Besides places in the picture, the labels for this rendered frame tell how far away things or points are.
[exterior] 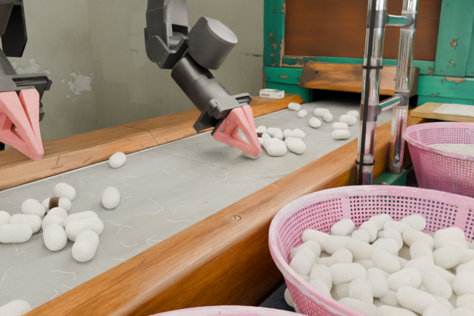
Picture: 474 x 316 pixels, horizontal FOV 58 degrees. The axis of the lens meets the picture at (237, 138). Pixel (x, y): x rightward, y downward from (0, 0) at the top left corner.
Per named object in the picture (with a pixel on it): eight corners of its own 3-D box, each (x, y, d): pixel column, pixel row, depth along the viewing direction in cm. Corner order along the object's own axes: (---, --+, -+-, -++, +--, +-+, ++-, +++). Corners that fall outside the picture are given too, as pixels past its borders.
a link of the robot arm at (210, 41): (178, 51, 81) (143, 46, 74) (210, 1, 75) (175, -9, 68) (214, 95, 76) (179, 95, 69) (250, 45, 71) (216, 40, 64)
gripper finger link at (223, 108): (278, 137, 67) (242, 96, 70) (253, 146, 62) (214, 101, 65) (255, 163, 71) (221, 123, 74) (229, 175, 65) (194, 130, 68)
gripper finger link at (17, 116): (87, 130, 50) (49, 74, 53) (27, 142, 44) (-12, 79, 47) (68, 166, 54) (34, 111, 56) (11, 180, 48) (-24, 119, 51)
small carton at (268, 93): (259, 96, 119) (259, 89, 118) (266, 95, 122) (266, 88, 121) (277, 99, 115) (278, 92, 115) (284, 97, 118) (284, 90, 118)
